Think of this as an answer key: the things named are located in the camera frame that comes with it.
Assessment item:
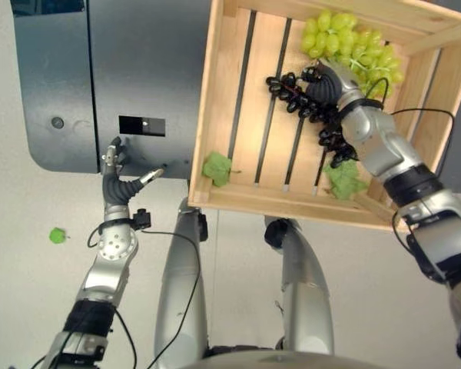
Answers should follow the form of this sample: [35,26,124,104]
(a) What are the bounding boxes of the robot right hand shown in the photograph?
[301,59,364,108]

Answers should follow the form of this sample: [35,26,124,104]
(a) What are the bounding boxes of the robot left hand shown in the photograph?
[101,136,167,224]

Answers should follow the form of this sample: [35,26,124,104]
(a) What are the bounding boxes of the black grape bunch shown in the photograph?
[264,67,360,168]

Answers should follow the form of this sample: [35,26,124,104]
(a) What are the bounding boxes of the green grape bunch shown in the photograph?
[300,9,405,98]

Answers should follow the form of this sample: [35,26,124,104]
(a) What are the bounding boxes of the black rectangular cabinet panel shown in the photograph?
[118,115,167,138]

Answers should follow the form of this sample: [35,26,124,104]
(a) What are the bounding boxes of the green grape leaf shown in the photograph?
[201,151,234,189]
[322,158,370,201]

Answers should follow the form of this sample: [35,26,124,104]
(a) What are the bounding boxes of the wooden slatted crate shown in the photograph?
[187,0,461,232]

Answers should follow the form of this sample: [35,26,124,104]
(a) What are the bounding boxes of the silver robot left leg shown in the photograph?
[152,197,211,369]

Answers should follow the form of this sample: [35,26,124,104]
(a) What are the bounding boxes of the silver robot leg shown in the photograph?
[264,215,336,355]
[152,197,211,369]

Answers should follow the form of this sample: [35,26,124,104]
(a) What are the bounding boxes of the dark grey cabinet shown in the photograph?
[10,0,213,181]

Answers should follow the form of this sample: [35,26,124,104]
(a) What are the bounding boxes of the silver robot right leg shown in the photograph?
[264,215,336,355]

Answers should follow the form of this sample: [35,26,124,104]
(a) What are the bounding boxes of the grey robot torso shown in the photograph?
[182,347,372,369]

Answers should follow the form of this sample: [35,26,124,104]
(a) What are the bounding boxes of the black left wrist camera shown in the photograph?
[130,208,154,233]

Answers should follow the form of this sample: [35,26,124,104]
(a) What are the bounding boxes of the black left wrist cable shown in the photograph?
[142,228,203,369]

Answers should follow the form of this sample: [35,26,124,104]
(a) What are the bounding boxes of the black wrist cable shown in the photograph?
[388,108,456,176]
[142,228,203,369]

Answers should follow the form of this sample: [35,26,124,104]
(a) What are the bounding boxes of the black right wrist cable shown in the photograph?
[388,108,456,176]

